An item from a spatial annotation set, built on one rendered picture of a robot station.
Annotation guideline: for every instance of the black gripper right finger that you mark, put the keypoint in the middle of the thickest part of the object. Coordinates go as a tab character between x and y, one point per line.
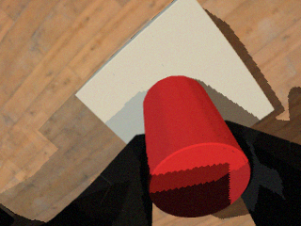
273	193

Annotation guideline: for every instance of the beige square block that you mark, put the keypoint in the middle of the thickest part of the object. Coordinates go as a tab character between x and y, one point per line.
181	40

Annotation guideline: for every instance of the red cylindrical cap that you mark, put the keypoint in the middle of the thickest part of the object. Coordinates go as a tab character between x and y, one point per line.
195	166

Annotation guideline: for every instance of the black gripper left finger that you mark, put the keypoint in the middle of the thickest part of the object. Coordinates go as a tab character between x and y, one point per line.
118	196

